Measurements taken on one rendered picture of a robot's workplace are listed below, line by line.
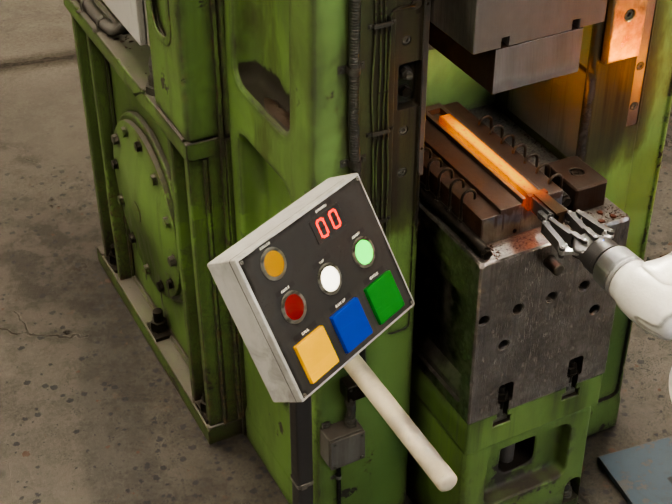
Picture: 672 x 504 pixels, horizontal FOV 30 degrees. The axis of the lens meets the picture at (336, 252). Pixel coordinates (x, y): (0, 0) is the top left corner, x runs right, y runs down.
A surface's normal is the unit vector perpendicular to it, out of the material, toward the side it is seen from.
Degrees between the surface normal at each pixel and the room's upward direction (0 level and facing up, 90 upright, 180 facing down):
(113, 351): 0
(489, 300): 90
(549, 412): 90
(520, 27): 90
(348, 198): 60
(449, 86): 90
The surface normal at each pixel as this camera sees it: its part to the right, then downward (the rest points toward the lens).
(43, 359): 0.00, -0.81
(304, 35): -0.89, 0.26
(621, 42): 0.46, 0.53
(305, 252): 0.68, -0.09
